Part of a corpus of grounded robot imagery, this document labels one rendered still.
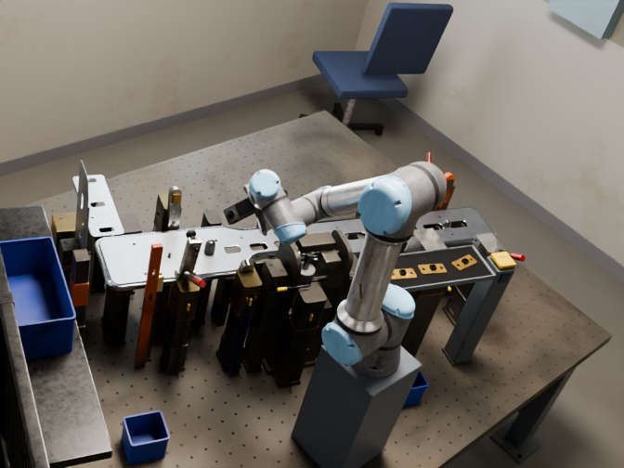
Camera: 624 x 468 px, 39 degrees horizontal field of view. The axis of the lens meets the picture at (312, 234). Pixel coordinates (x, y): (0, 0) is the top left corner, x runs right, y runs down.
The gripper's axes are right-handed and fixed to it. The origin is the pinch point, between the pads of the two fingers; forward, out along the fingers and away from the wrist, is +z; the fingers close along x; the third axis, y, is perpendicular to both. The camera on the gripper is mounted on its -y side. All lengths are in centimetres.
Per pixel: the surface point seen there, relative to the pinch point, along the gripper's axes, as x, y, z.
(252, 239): -3.4, -1.1, 27.0
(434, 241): -25, 52, 23
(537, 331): -66, 87, 65
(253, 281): -18.3, -6.8, 4.5
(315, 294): -28.2, 8.3, 3.6
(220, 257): -6.5, -12.7, 19.1
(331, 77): 89, 85, 206
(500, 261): -39, 67, 15
